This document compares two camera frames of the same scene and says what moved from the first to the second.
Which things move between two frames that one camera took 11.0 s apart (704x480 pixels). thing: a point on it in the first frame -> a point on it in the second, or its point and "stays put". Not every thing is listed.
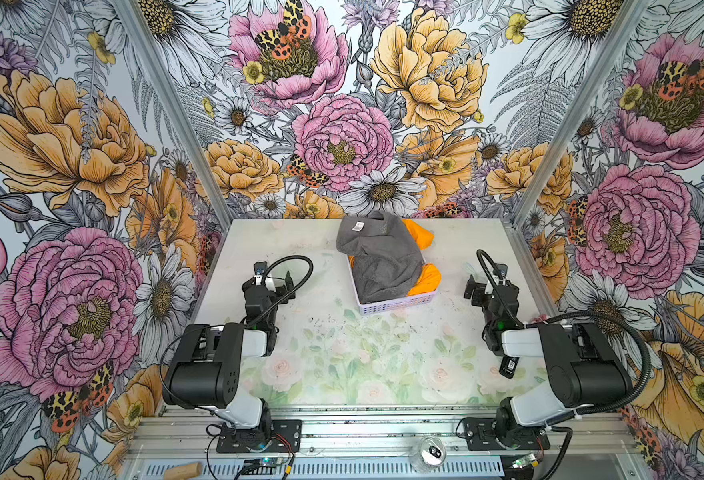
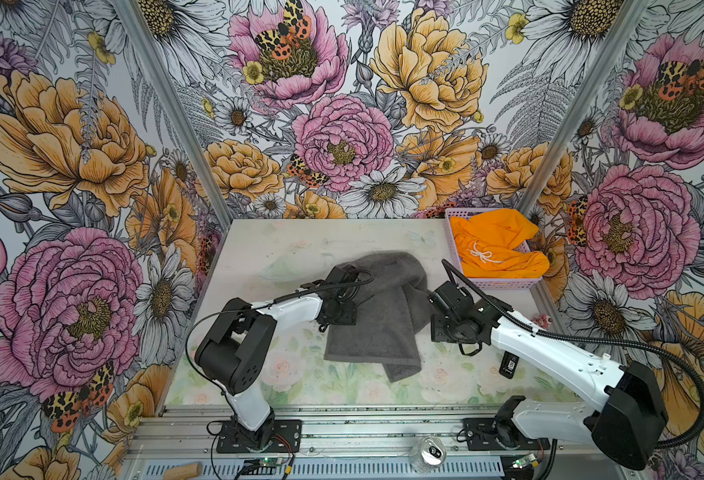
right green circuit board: x=522 y=461 stays put
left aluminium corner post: x=182 y=119 stays put
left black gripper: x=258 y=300 -> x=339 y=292
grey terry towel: x=384 y=259 -> x=392 y=314
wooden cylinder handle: x=182 y=472 stays put
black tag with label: x=508 y=365 stays put
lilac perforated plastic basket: x=391 y=304 -> x=485 y=283
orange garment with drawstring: x=431 y=277 -> x=486 y=239
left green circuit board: x=266 y=461 stays put
